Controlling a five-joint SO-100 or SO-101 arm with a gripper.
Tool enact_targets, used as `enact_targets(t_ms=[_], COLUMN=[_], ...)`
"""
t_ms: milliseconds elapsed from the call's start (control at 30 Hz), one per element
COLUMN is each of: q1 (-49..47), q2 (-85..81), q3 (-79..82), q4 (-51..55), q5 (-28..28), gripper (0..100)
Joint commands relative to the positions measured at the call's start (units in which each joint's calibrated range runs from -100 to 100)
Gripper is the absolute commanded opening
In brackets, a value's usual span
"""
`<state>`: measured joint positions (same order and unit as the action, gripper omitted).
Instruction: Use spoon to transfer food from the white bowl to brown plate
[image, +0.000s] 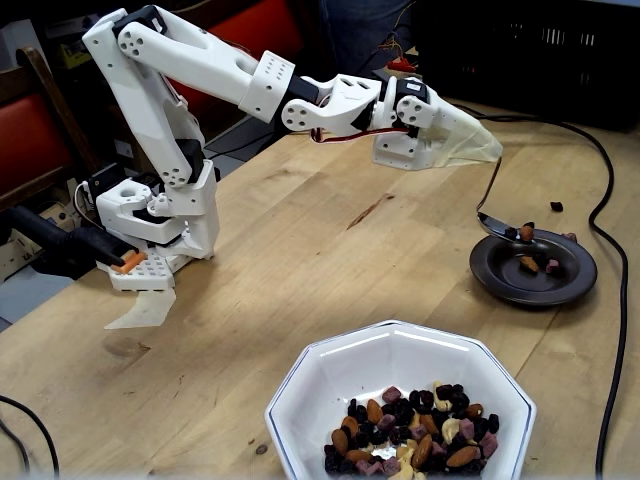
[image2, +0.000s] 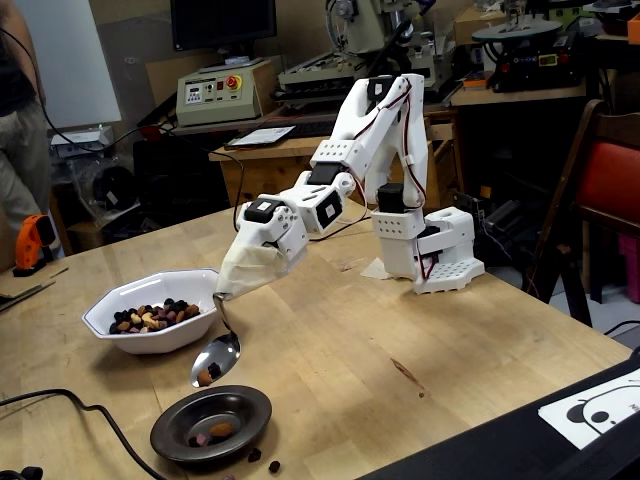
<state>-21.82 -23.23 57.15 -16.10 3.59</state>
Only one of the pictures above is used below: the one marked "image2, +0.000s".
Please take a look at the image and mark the flat metal ruler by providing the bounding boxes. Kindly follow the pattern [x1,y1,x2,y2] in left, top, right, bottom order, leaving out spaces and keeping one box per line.
[0,280,57,314]

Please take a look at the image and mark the small orange box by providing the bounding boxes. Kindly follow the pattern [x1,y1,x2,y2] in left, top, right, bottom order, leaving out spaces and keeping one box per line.
[462,69,490,92]

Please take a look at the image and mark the white paper wedge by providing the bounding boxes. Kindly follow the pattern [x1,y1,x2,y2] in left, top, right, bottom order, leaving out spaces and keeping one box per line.
[359,258,399,281]

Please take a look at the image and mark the white cardboard box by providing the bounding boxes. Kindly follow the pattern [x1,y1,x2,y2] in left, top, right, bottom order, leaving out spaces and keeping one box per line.
[49,124,115,160]

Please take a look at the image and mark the wooden workbench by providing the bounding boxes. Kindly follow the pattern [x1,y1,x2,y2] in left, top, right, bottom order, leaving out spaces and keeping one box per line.
[208,115,461,211]

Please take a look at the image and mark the trail mix pile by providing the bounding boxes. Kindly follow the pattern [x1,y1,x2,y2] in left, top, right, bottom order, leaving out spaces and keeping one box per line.
[108,297,202,335]

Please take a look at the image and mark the black keyboard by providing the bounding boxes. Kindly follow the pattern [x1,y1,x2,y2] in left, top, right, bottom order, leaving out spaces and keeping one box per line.
[287,118,337,140]

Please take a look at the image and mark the dark brown plate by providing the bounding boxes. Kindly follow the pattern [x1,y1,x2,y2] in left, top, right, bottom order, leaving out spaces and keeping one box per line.
[149,383,274,464]

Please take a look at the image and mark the beige control box red button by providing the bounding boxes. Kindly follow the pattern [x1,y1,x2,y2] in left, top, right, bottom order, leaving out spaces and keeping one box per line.
[175,55,284,128]

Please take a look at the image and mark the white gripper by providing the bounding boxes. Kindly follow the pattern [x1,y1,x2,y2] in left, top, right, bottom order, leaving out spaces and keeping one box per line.
[214,197,311,298]

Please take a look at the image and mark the wooden chair with red cushion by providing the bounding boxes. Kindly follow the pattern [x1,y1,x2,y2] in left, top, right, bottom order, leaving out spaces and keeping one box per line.
[522,98,640,329]

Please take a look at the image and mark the white paper sheet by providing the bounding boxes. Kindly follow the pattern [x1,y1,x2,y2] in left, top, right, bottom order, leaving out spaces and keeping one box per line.
[230,125,297,148]

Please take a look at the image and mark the white octagonal bowl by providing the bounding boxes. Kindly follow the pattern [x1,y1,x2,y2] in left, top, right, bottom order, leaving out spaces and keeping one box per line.
[81,268,224,356]

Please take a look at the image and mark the clear plastic bag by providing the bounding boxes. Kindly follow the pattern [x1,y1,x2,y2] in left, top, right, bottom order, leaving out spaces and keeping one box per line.
[49,149,144,231]

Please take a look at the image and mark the bent metal spoon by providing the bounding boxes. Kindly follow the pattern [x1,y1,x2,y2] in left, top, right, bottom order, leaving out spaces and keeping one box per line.
[189,293,243,389]

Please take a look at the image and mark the black scroll saw machine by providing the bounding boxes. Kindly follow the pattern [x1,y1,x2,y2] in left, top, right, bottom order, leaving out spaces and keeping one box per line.
[470,18,586,95]

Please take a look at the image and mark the wooden shelf board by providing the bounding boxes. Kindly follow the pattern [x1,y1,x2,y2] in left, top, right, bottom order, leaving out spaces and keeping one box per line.
[449,82,601,107]

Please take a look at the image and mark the black computer monitor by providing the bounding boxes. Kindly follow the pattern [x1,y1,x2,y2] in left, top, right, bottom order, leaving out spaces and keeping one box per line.
[169,0,279,66]

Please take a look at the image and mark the black floor cable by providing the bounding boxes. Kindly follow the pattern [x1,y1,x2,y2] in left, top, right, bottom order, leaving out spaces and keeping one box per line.
[602,319,640,337]

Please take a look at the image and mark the beige milling machine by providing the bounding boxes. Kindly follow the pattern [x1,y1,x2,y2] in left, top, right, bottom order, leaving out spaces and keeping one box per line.
[272,0,464,112]

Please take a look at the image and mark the brown cardboard box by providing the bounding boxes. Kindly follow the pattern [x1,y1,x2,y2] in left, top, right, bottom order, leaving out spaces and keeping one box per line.
[452,3,509,45]

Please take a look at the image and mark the orange power tool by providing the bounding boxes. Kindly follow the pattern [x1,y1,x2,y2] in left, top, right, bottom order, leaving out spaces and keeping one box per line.
[12,213,57,279]

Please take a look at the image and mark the white board panel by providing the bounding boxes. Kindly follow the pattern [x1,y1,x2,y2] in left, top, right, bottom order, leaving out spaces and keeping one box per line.
[12,0,124,131]

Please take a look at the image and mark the person in khaki trousers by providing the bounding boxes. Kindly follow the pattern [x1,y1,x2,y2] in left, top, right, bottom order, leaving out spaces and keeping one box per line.
[0,0,54,246]

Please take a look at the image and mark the thick black cable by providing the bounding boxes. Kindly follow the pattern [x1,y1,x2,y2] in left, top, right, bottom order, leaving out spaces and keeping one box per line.
[0,388,161,480]

